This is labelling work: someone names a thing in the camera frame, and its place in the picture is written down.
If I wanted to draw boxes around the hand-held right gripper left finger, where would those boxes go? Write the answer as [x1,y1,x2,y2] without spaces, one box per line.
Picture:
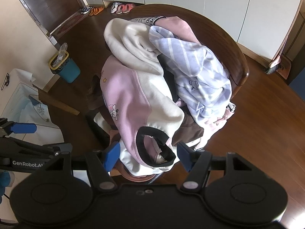
[45,142,121,192]

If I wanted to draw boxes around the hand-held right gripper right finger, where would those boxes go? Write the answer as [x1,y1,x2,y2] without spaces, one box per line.
[177,142,253,192]

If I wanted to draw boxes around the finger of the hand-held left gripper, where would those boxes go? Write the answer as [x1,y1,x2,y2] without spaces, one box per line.
[0,118,37,137]
[0,137,73,158]

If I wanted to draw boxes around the pink and cream sweatshirt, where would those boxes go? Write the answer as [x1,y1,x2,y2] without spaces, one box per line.
[101,55,185,177]

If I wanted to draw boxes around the person's left hand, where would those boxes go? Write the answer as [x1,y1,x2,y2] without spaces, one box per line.
[0,171,15,197]

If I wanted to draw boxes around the brown garment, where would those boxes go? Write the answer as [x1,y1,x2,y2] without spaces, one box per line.
[173,114,210,151]

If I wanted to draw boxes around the wooden bar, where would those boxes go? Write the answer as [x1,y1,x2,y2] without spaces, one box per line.
[38,88,80,116]

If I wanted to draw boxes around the keys on table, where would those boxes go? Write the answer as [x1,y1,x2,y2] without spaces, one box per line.
[1,73,10,91]

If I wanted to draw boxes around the white tablecloth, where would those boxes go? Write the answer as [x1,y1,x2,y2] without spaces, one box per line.
[0,68,64,146]

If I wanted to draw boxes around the teal trash bin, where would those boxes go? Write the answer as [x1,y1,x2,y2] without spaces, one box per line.
[49,50,81,84]

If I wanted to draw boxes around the blue white striped garment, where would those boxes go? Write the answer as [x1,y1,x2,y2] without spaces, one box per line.
[149,25,233,127]

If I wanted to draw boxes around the clear plastic bin bag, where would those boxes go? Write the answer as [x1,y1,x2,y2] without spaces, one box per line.
[52,42,69,68]

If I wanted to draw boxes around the patterned doormat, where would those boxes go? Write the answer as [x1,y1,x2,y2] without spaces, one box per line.
[50,8,90,41]

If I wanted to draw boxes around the cream fleece garment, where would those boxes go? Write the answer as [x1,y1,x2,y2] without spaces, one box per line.
[104,18,167,75]

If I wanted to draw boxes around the wooden chair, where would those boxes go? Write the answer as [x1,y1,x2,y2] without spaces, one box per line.
[86,3,250,185]

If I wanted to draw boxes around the brown wooden door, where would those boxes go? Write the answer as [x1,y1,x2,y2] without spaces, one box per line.
[11,0,83,35]

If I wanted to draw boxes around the pink broom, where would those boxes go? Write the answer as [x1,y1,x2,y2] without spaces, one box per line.
[264,26,290,75]

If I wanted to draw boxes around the white garment with black band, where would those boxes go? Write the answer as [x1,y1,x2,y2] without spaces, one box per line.
[130,15,166,27]

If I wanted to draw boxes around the grey white slipper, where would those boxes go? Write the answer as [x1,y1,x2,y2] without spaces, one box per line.
[110,2,122,14]

